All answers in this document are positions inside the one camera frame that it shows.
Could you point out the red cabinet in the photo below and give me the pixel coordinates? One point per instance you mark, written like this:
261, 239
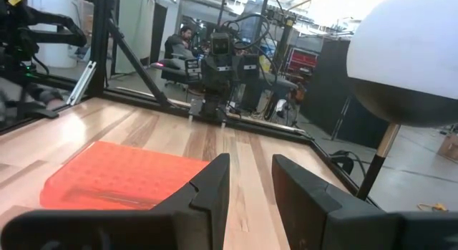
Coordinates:
302, 60

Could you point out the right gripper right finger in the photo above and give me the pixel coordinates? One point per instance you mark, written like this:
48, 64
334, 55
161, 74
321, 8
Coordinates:
315, 214

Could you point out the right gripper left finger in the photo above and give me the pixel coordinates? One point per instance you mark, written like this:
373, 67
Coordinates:
205, 207

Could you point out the clear box with orange lid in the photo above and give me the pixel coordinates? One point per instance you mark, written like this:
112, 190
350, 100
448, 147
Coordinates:
118, 174

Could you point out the black background robot arm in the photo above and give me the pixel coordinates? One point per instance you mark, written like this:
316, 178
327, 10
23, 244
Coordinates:
25, 35

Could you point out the white globe table lamp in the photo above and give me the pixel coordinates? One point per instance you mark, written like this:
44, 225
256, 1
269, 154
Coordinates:
404, 46

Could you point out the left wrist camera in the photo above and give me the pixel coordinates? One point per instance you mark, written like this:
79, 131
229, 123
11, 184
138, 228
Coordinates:
220, 44

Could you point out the black partition panel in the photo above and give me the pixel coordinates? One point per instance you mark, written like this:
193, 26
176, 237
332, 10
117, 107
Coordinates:
332, 92

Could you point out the cardboard box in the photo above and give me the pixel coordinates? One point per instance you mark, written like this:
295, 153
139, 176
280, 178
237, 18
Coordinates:
450, 146

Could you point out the silver aluminium bar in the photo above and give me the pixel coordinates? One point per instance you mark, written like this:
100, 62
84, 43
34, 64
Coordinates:
81, 83

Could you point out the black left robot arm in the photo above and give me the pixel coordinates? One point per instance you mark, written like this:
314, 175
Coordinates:
218, 99

